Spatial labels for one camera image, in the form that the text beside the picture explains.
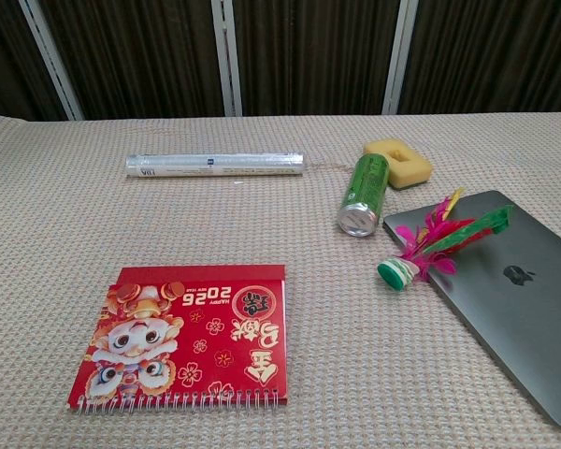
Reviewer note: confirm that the pink green feather shuttlecock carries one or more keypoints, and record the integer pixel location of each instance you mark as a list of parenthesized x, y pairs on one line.
[(397, 271)]

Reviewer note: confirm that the grey apple laptop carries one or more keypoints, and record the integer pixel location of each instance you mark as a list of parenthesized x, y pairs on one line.
[(519, 327)]

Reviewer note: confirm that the green drink can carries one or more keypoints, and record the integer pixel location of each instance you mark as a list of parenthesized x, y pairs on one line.
[(364, 187)]

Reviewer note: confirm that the red spiral desk calendar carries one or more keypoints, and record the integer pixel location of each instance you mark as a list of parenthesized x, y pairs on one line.
[(243, 327)]

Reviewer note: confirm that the yellow sponge with hole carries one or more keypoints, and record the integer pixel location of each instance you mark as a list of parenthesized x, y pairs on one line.
[(421, 168)]

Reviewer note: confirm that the beige woven tablecloth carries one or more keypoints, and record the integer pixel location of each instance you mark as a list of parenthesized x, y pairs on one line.
[(75, 210)]

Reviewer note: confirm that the dark pleated curtain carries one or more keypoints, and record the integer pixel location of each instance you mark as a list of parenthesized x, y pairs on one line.
[(145, 56)]

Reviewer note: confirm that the white metal frame post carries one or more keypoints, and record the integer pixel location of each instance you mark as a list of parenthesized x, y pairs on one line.
[(50, 56), (226, 56), (399, 56)]

